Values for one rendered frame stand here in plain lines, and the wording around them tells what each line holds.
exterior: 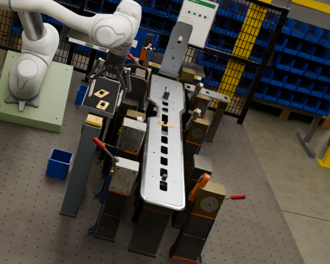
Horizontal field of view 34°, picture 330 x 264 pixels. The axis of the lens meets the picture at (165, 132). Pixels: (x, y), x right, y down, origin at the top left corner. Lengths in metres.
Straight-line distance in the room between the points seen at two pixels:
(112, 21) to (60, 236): 0.88
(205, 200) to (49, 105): 1.18
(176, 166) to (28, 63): 0.92
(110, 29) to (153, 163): 0.65
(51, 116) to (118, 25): 1.11
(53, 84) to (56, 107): 0.14
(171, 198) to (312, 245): 2.28
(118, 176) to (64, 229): 0.34
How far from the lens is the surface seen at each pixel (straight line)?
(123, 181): 2.10
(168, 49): 3.29
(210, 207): 2.16
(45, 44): 2.79
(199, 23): 3.54
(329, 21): 5.38
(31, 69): 2.73
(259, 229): 2.73
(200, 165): 2.34
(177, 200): 2.10
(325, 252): 4.25
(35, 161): 2.65
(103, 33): 1.92
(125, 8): 2.08
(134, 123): 2.31
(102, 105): 2.26
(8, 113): 2.92
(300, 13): 5.26
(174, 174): 2.26
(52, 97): 2.98
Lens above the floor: 2.09
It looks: 25 degrees down
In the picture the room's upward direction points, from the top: 19 degrees clockwise
